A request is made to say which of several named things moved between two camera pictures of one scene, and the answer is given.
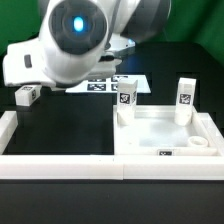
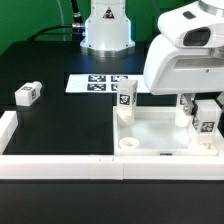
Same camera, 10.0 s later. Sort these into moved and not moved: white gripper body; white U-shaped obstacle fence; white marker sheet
Moved: white gripper body
Not moved: white U-shaped obstacle fence; white marker sheet
